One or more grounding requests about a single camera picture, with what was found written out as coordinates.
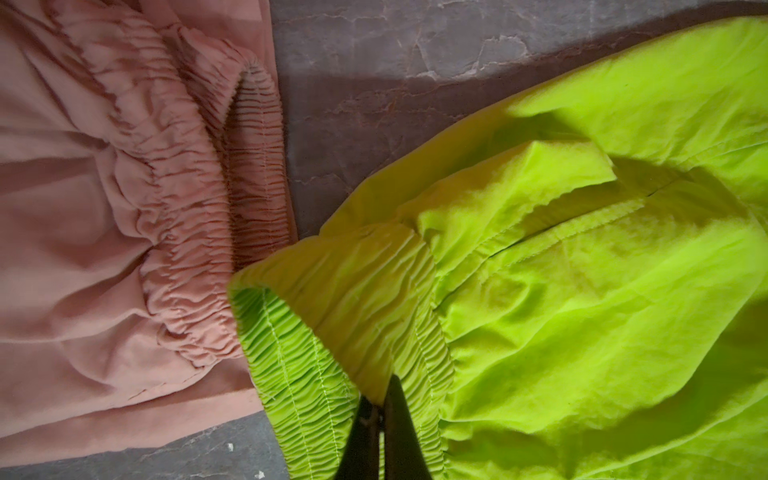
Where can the lime green shorts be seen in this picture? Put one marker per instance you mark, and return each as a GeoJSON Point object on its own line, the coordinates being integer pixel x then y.
{"type": "Point", "coordinates": [569, 284]}

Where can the pink shorts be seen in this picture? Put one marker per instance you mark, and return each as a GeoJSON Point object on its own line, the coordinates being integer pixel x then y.
{"type": "Point", "coordinates": [142, 164]}

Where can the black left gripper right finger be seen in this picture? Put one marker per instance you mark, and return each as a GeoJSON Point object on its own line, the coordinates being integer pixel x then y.
{"type": "Point", "coordinates": [402, 452]}

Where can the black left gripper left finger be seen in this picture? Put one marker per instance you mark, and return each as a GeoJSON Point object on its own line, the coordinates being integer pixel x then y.
{"type": "Point", "coordinates": [360, 460]}

